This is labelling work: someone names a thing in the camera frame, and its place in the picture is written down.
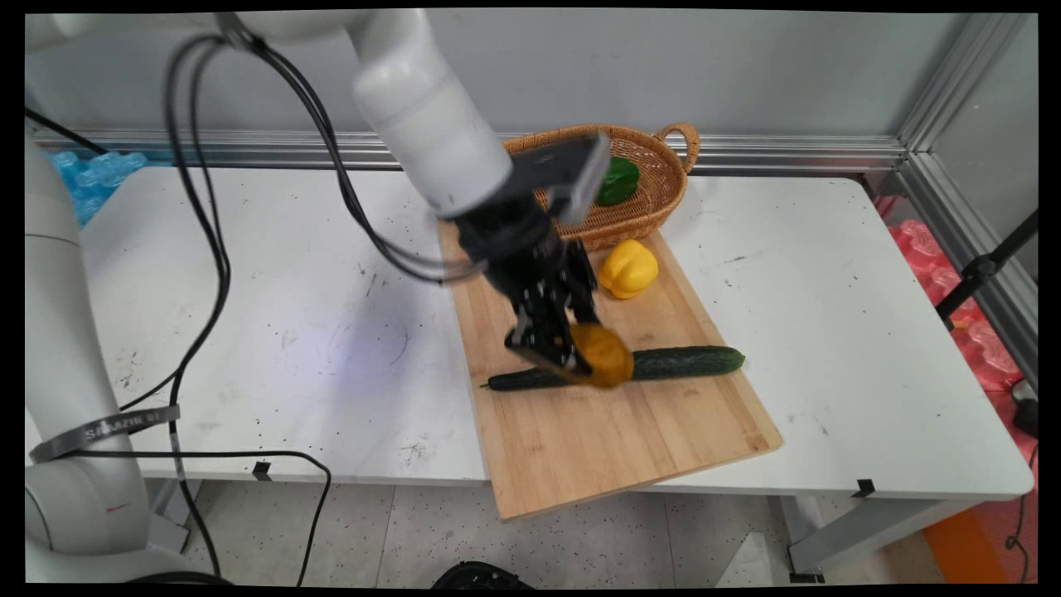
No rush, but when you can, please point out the horizontal aluminium frame rail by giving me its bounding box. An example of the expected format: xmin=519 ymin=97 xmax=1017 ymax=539
xmin=50 ymin=127 xmax=908 ymax=173

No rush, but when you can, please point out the black round object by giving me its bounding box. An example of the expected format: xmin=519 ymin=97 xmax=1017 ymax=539
xmin=431 ymin=561 xmax=535 ymax=590

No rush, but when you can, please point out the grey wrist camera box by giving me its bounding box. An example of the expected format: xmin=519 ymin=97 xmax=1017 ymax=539
xmin=504 ymin=133 xmax=613 ymax=226

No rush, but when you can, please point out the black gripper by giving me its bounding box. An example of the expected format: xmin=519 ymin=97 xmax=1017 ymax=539
xmin=454 ymin=199 xmax=603 ymax=385

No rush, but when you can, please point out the dark green cucumber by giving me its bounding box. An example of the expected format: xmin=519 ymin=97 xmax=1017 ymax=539
xmin=480 ymin=345 xmax=746 ymax=393

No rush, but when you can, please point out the wicker basket with handles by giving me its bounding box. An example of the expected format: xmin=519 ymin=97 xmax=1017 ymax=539
xmin=502 ymin=122 xmax=702 ymax=253

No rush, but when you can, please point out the black tripod stand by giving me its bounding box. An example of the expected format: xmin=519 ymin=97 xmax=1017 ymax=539
xmin=935 ymin=211 xmax=1039 ymax=331

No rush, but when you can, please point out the yellow bell pepper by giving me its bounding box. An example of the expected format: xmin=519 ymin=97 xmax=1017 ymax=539
xmin=598 ymin=239 xmax=660 ymax=300

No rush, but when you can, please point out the red foam mat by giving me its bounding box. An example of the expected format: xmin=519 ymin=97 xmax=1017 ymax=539
xmin=879 ymin=195 xmax=1037 ymax=465

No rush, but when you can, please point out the wooden cutting board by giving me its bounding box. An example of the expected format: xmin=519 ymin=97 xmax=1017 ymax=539
xmin=436 ymin=217 xmax=784 ymax=522

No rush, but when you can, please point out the thin black looping cable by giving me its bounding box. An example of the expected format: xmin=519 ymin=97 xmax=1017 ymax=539
xmin=33 ymin=449 xmax=333 ymax=587

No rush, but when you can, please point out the grey velcro strap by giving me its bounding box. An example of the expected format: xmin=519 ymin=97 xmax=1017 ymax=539
xmin=29 ymin=404 xmax=182 ymax=464

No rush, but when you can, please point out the brown-orange toy potato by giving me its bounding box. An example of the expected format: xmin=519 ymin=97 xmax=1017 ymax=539
xmin=567 ymin=323 xmax=636 ymax=390

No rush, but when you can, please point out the white table leg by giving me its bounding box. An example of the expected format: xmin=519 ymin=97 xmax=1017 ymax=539
xmin=779 ymin=496 xmax=983 ymax=584

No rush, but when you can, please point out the slanted aluminium frame post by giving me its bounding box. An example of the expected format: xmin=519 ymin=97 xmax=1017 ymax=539
xmin=897 ymin=12 xmax=1039 ymax=386

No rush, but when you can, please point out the green bell pepper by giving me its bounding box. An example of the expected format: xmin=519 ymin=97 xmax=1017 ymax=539
xmin=594 ymin=156 xmax=642 ymax=207

